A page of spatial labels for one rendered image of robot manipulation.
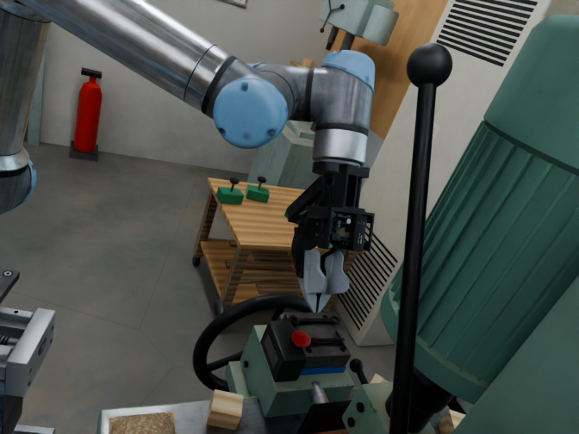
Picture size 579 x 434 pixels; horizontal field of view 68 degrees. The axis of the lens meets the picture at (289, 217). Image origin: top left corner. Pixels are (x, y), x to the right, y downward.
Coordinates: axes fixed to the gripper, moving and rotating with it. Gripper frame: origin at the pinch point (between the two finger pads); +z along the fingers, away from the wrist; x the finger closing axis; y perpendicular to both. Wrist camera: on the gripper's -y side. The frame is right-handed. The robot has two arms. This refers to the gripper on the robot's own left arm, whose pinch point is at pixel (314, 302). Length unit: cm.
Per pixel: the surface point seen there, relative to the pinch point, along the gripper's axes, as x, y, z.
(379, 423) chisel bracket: 1.7, 14.7, 10.8
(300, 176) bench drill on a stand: 93, -183, -39
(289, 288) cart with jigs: 70, -135, 23
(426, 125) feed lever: -9.4, 28.3, -20.1
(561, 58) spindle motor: -4.0, 34.8, -24.9
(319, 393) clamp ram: 3.2, -0.7, 13.8
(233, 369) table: -4.7, -16.2, 15.6
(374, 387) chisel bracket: 3.5, 11.1, 8.2
